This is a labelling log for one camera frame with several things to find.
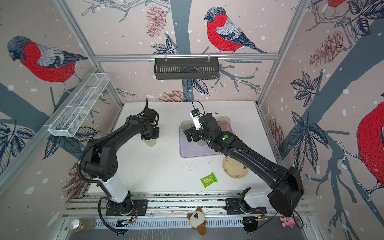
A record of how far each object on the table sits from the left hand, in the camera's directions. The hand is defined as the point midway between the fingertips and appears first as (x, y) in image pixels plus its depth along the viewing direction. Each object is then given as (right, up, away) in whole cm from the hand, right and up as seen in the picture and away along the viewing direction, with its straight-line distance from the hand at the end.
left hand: (154, 135), depth 91 cm
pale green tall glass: (+29, 0, -24) cm, 37 cm away
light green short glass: (+19, +6, +11) cm, 23 cm away
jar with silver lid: (-22, -34, -29) cm, 50 cm away
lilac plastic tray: (+24, -9, +1) cm, 26 cm away
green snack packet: (+33, -24, -10) cm, 42 cm away
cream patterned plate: (+49, -18, -6) cm, 52 cm away
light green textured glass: (-4, -6, +5) cm, 8 cm away
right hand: (+23, +6, -15) cm, 28 cm away
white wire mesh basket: (-36, +11, -19) cm, 42 cm away
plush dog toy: (+27, -37, -24) cm, 51 cm away
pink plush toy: (+69, -36, -24) cm, 82 cm away
